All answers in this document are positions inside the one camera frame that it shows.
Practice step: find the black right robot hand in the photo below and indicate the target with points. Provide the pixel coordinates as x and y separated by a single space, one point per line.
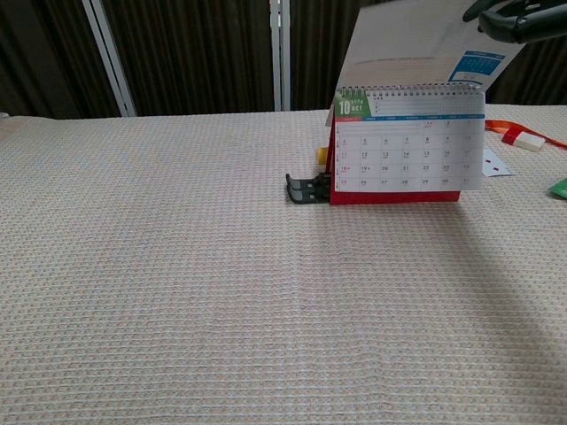
531 22

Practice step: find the dark brown pleated curtain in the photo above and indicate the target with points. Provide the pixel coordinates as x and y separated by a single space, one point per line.
199 53

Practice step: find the beige woven tablecloth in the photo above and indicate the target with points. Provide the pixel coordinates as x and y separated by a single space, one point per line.
199 265

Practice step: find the white card red marks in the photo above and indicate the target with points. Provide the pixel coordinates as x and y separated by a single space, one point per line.
498 164

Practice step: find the green packet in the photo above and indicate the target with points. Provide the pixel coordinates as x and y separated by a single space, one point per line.
560 187

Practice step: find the brown bottle yellow cap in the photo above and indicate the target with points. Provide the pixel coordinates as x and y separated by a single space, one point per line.
322 156

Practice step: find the red desk calendar spiral bound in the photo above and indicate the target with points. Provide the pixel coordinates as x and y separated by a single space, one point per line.
407 150

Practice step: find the white screen frame post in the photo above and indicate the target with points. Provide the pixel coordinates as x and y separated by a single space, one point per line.
280 53
108 57

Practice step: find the black plastic clip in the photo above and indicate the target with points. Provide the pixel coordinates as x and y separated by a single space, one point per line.
305 195
305 182

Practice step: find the red and white small box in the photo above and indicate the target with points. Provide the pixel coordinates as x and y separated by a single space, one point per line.
525 140

